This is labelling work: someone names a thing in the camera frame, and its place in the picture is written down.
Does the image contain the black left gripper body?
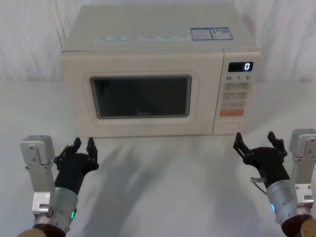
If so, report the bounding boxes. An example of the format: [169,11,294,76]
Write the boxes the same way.
[53,152,97,198]

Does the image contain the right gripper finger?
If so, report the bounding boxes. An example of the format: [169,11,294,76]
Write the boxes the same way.
[233,132,255,163]
[267,131,288,159]

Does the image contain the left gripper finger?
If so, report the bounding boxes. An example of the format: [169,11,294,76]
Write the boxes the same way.
[86,137,100,171]
[53,137,82,169]

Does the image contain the white curtain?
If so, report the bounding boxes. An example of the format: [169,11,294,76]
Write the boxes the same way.
[0,0,316,84]

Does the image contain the cream microwave oven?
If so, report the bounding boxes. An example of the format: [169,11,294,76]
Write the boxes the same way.
[59,4,263,138]

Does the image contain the thin cable with silver plug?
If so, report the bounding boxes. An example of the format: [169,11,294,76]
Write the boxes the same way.
[250,177,270,196]

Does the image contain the white table cloth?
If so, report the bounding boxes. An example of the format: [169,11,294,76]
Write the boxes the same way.
[0,80,316,237]

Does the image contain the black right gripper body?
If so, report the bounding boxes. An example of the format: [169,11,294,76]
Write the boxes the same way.
[243,146,290,191]

